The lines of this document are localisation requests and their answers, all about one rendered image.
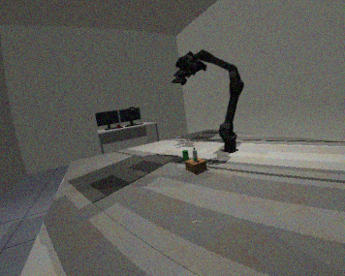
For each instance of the brown square block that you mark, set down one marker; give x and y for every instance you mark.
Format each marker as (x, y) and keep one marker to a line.
(196, 166)

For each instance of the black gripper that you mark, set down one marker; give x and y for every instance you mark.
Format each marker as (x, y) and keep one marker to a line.
(185, 71)

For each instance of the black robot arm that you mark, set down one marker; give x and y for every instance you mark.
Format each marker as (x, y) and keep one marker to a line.
(235, 87)

